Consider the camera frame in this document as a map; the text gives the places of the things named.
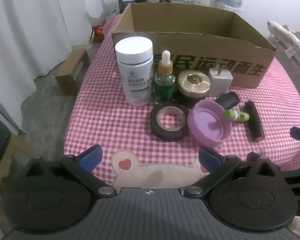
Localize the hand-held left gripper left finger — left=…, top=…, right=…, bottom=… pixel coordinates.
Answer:
left=22, top=144, right=118, bottom=198

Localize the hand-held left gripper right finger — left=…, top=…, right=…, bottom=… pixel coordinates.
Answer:
left=184, top=147, right=280, bottom=198

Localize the purple plastic lid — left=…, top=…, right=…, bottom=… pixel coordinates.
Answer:
left=187, top=99, right=232, bottom=152

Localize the dark brown stick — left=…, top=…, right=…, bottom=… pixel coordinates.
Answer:
left=244, top=101, right=265, bottom=142

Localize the green lip balm tube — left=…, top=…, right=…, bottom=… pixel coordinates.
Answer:
left=224, top=109, right=250, bottom=122

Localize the black tape roll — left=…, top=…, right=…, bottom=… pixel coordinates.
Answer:
left=150, top=102, right=190, bottom=142

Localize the gold lid cream jar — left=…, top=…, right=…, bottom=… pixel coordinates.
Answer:
left=175, top=69, right=211, bottom=105

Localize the green dropper bottle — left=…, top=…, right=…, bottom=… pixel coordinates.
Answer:
left=154, top=50, right=176, bottom=104

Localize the white pill bottle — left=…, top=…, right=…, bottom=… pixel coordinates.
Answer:
left=115, top=37, right=154, bottom=106

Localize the brown cardboard box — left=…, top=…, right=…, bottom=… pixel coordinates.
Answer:
left=112, top=3, right=277, bottom=88

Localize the pink checkered tablecloth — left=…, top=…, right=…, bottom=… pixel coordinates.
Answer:
left=64, top=14, right=300, bottom=189

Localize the brown wooden stool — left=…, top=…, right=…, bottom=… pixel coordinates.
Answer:
left=55, top=48, right=90, bottom=96

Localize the white quilted cushion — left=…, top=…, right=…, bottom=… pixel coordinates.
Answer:
left=267, top=21, right=300, bottom=63

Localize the red snack packet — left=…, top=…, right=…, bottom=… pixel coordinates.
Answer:
left=90, top=25, right=105, bottom=43

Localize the white curtain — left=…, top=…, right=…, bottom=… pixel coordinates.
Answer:
left=0, top=0, right=108, bottom=135

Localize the white water dispenser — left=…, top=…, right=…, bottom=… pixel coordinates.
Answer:
left=216, top=1, right=243, bottom=13

